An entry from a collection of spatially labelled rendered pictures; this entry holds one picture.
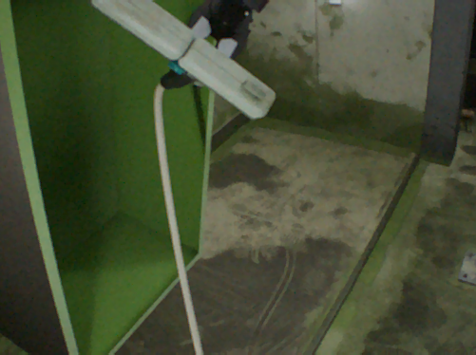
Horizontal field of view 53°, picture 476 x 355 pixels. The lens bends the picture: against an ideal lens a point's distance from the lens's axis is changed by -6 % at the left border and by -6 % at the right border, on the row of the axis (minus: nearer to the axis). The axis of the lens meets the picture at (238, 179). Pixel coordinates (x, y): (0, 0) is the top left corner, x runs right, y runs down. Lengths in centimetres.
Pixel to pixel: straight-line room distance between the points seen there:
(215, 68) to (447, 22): 204
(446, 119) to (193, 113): 179
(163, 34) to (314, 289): 154
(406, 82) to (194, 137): 167
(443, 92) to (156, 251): 177
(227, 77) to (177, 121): 67
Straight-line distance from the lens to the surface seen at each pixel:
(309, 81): 304
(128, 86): 147
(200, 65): 73
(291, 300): 205
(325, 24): 288
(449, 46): 271
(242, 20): 82
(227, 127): 307
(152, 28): 72
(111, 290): 157
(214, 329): 198
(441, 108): 284
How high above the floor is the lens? 155
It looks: 33 degrees down
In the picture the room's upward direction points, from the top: 6 degrees counter-clockwise
